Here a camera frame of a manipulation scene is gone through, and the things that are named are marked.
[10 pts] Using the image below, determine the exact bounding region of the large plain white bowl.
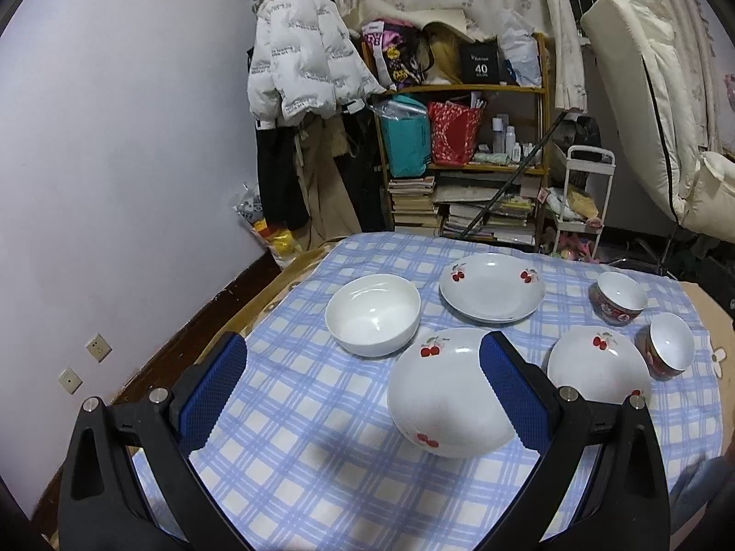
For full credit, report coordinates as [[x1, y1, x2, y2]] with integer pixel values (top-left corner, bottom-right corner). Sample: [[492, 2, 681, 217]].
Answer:
[[325, 274, 421, 358]]

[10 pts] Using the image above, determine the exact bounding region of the cherry plate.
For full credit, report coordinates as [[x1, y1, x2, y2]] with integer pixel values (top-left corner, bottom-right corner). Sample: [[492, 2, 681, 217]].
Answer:
[[439, 253, 546, 325], [387, 328, 516, 459], [546, 326, 651, 404]]

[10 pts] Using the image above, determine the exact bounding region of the blue plaid tablecloth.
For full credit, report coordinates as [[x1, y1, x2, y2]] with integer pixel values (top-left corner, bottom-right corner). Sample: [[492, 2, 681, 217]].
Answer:
[[130, 230, 727, 551]]

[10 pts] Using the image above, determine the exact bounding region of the white utility cart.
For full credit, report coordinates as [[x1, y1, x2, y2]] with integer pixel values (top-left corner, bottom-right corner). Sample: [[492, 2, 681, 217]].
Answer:
[[548, 144, 616, 263]]

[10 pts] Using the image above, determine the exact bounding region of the red patterned bag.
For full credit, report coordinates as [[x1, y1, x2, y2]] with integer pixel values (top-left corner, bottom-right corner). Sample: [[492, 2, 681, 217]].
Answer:
[[427, 102, 483, 167]]

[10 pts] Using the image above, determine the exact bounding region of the upper wall socket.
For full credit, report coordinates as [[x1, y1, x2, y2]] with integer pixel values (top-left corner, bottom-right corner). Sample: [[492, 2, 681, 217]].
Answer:
[[86, 333, 112, 363]]

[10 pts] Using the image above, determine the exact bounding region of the wooden bookshelf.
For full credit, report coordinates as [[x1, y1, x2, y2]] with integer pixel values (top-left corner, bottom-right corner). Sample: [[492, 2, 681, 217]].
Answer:
[[374, 34, 552, 250]]

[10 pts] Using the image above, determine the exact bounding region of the white puffer jacket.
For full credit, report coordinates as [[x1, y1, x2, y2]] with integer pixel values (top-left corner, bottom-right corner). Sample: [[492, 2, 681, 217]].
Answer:
[[248, 0, 385, 129]]

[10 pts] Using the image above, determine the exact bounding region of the teal bag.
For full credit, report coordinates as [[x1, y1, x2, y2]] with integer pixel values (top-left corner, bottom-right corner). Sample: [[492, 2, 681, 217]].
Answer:
[[371, 95, 431, 179]]

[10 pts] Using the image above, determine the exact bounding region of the lower wall socket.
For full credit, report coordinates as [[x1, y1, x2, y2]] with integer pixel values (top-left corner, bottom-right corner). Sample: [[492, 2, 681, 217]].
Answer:
[[57, 367, 82, 394]]

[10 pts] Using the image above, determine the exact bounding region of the yellow snack bag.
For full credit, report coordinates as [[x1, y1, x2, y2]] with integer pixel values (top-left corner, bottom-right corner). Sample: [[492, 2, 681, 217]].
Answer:
[[233, 183, 303, 269]]

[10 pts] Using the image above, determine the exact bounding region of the wall socket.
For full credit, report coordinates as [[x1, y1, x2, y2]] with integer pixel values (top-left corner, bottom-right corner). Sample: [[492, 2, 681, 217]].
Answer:
[[57, 367, 82, 394], [86, 333, 112, 363]]

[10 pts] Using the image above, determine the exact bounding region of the white folded mattress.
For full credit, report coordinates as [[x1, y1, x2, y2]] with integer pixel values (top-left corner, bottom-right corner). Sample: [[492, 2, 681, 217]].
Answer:
[[581, 0, 735, 242]]

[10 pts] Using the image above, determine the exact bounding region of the black box with 40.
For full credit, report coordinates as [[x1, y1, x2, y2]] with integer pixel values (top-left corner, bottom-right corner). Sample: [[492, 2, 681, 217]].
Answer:
[[458, 39, 499, 84]]

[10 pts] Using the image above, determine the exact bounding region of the red patterned bowl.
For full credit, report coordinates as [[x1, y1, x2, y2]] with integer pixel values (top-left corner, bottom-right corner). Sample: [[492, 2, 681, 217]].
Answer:
[[590, 271, 648, 326], [635, 312, 695, 381]]

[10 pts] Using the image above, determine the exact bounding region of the stack of books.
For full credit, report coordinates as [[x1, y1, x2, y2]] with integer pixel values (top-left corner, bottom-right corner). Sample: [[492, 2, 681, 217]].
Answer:
[[387, 175, 441, 235]]

